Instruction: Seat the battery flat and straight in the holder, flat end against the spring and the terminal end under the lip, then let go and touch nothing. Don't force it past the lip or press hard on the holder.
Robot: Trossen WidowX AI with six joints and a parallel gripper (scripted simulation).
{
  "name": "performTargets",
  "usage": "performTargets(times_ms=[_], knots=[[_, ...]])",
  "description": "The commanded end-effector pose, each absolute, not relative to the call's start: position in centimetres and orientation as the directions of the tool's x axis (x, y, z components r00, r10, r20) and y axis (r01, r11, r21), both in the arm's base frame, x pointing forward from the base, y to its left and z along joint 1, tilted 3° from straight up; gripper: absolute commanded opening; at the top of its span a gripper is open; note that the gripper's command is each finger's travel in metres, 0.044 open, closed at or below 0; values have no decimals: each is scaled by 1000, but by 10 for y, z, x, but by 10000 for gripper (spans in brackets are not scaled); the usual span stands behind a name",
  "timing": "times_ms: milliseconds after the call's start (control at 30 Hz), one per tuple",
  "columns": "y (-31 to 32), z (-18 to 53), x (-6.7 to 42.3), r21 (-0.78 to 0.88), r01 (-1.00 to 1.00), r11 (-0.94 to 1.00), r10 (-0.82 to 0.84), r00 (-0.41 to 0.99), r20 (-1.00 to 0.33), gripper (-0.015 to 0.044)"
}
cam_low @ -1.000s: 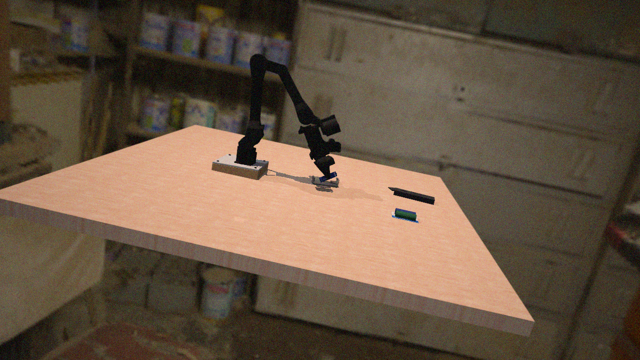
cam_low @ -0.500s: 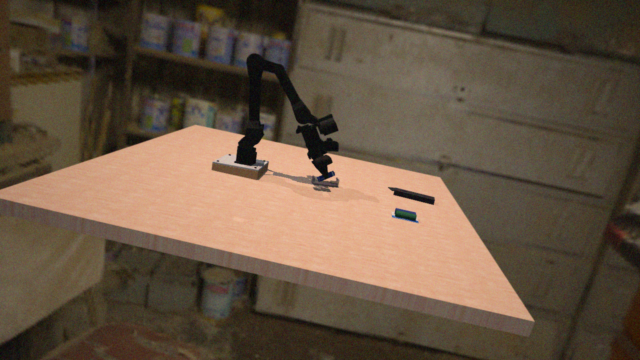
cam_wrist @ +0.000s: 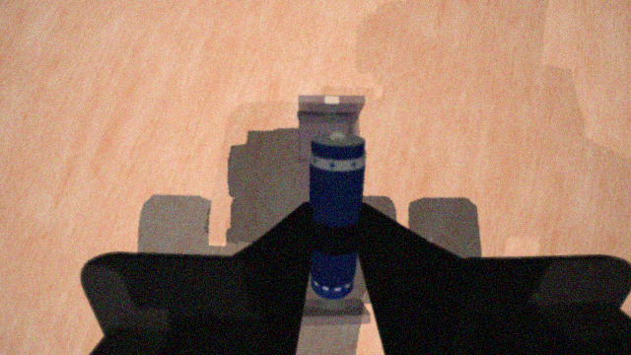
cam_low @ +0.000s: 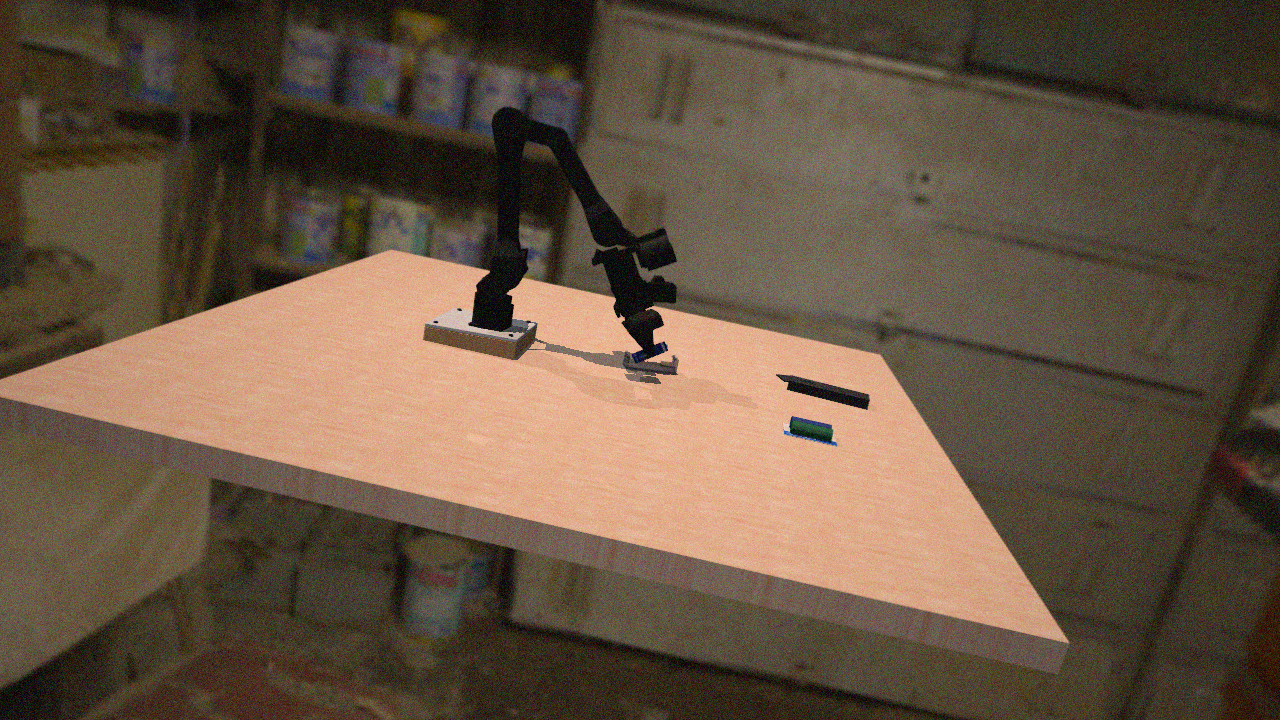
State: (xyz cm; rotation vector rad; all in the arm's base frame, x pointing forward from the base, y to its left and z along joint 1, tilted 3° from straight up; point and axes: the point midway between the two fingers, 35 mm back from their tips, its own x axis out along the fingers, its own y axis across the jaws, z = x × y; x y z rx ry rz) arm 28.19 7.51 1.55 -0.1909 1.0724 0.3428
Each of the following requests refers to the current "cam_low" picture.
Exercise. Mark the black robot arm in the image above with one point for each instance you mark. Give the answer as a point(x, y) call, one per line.
point(492, 305)

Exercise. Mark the black flat bar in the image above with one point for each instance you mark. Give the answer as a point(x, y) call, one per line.
point(828, 392)

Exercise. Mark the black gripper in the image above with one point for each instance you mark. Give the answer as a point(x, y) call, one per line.
point(639, 322)

